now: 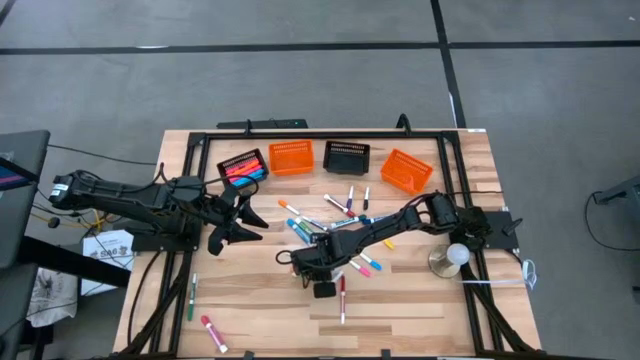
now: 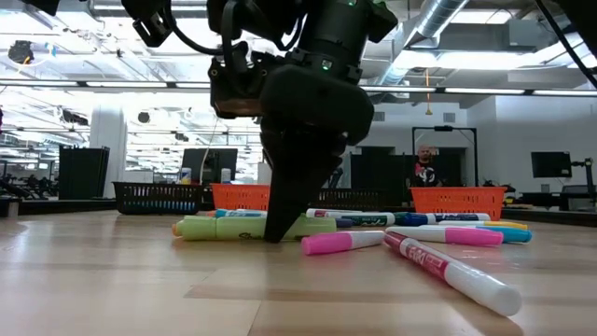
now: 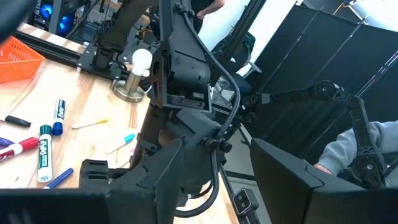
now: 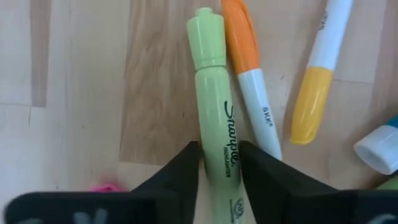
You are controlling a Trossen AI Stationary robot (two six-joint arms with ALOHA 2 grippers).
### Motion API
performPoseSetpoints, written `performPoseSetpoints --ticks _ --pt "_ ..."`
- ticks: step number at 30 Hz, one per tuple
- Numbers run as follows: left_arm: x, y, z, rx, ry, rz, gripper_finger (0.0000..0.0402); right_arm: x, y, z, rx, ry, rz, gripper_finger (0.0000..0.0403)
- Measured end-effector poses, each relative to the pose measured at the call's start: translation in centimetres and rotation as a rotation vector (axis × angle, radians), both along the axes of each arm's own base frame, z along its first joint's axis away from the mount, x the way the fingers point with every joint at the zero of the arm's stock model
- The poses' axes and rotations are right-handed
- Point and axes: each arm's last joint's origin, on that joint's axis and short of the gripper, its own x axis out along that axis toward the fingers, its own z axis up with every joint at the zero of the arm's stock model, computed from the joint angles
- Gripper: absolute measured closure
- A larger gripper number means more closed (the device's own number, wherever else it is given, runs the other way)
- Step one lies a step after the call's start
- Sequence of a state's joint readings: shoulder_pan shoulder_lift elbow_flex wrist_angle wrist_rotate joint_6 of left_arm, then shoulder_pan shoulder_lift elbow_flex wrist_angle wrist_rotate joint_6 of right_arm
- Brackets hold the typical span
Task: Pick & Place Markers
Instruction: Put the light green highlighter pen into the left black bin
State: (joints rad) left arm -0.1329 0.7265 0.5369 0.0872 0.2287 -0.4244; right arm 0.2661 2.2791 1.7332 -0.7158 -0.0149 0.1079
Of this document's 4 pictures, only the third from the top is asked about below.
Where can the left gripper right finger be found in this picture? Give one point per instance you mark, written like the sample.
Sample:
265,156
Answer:
295,196

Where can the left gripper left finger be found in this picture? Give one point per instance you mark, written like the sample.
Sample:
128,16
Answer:
149,199

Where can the dark green Expo marker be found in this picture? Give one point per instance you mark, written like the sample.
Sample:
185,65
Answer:
44,155

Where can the blue Expo marker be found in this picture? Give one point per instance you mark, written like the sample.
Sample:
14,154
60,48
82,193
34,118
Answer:
58,117

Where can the red Expo marker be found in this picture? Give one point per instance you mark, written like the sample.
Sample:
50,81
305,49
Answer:
18,148

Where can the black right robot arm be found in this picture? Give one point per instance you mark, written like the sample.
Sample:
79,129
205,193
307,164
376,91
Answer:
183,62

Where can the person's forearm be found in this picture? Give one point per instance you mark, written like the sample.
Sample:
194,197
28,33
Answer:
351,146

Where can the person's hand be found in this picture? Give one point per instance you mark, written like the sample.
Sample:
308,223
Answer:
323,169

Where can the small light blue marker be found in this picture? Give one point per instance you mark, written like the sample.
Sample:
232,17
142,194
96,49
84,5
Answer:
120,143

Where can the thin purple marker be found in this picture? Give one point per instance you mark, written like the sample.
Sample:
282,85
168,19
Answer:
59,178

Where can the small yellow marker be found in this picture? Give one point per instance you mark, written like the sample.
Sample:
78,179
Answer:
90,123

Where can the brass lamp white bulb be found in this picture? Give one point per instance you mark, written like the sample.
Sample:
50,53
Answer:
136,71

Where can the dark bag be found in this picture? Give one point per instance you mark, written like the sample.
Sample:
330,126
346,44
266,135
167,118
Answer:
239,49

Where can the black partition panel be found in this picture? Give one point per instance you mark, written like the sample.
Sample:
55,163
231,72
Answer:
311,62

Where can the person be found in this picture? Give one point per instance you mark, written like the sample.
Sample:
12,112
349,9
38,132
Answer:
208,7

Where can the orange plastic basket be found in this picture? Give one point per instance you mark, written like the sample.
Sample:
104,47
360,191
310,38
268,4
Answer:
18,62

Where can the computer tower blue lights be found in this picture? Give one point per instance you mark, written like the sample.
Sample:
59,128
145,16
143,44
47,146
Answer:
53,15

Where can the small black depth camera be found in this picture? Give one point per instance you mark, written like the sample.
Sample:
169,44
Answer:
245,201

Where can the black aluminium table frame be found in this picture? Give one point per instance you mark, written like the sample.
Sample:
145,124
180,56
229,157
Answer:
46,47

